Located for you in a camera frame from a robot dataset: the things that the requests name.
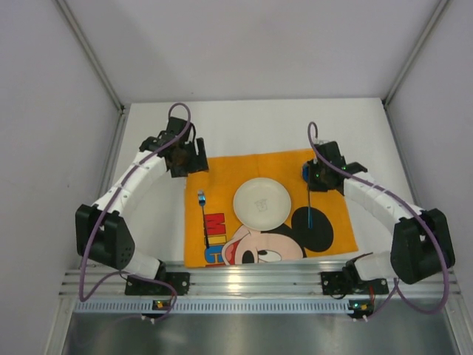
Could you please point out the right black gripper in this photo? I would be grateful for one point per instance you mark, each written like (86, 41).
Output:
(315, 181)

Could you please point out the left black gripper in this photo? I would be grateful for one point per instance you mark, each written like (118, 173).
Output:
(197, 159)

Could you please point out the blue metallic fork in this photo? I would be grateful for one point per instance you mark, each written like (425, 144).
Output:
(202, 202)

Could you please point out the blue metallic spoon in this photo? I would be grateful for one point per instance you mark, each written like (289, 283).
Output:
(309, 209)

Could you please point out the cream round plate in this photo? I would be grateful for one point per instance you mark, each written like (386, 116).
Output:
(262, 204)

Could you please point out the orange Mickey Mouse placemat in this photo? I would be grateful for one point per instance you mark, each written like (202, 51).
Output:
(232, 243)

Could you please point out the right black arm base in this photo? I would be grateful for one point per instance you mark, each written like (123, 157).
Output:
(339, 284)

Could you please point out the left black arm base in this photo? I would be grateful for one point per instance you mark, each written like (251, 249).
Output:
(178, 281)

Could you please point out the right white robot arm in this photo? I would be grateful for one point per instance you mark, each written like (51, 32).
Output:
(421, 244)

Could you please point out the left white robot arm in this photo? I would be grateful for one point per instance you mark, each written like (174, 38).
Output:
(102, 234)

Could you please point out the aluminium mounting rail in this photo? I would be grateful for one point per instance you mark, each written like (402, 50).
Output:
(278, 279)

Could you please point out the left aluminium frame post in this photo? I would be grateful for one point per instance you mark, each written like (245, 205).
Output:
(83, 42)

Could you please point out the aluminium frame post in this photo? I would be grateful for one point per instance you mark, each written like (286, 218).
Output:
(83, 42)
(427, 30)

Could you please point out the slotted grey cable duct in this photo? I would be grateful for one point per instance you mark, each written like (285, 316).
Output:
(224, 306)

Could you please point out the right aluminium frame post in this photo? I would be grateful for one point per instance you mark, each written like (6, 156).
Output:
(427, 30)

